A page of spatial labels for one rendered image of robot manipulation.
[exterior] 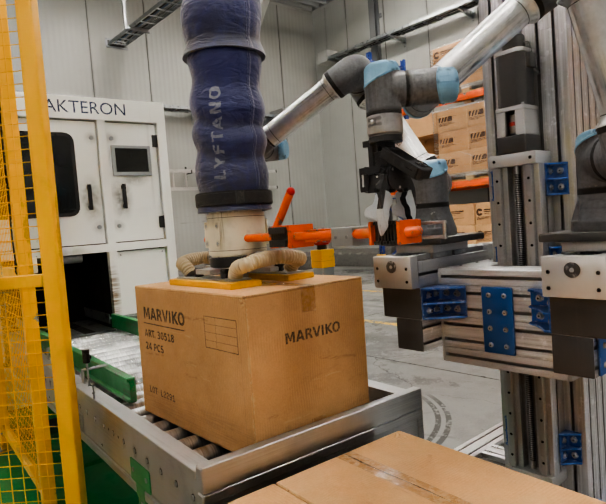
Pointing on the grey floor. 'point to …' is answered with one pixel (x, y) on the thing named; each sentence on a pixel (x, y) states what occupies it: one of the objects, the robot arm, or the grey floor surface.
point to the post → (323, 261)
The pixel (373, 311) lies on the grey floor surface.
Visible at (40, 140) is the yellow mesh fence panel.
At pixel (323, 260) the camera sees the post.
